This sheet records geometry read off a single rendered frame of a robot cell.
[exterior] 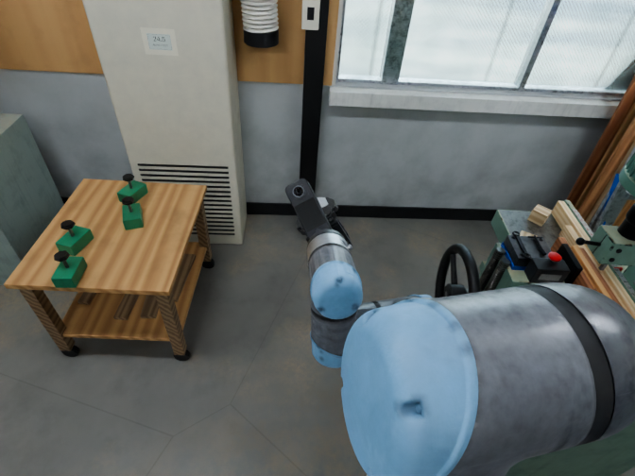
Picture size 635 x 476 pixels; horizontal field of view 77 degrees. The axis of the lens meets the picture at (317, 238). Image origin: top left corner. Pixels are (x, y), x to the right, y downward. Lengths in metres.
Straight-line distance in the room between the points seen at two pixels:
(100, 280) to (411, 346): 1.46
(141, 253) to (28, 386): 0.78
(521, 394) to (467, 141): 2.27
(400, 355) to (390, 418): 0.04
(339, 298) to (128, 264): 1.19
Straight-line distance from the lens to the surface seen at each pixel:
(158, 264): 1.63
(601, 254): 1.19
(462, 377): 0.26
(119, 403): 1.96
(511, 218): 1.40
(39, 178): 2.53
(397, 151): 2.42
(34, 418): 2.06
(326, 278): 0.57
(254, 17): 1.90
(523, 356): 0.28
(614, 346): 0.32
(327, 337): 0.65
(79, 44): 2.34
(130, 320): 1.94
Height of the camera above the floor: 1.67
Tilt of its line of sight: 43 degrees down
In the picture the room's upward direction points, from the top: 5 degrees clockwise
